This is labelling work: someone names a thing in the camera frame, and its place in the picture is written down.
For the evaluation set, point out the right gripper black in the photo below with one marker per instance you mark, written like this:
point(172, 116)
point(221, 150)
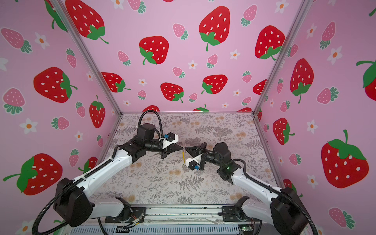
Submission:
point(200, 150)

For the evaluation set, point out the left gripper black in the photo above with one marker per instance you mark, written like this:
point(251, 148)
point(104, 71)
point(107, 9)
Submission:
point(166, 152)

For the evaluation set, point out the grey keyring loop yellow tag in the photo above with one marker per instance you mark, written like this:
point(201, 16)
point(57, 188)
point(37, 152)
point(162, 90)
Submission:
point(183, 157)

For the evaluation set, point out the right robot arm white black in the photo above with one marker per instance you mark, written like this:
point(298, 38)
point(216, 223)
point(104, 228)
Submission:
point(283, 207)

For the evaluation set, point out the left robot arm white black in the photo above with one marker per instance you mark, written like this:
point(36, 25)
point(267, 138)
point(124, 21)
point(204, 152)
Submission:
point(74, 205)

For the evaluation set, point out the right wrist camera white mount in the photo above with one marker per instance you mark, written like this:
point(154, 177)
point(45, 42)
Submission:
point(193, 163)

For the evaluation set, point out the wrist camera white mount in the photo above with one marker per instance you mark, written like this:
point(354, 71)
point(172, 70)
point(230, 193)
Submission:
point(169, 139)
point(193, 163)

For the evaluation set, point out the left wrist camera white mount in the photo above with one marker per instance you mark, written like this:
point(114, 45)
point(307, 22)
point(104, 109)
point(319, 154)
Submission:
point(169, 139)

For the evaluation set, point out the aluminium frame rail front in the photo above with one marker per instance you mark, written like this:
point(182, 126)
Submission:
point(176, 220)

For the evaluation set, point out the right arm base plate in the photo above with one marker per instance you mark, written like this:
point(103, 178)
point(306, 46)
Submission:
point(235, 214)

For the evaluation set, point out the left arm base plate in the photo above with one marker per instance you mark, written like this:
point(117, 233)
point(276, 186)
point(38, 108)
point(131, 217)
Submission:
point(128, 215)

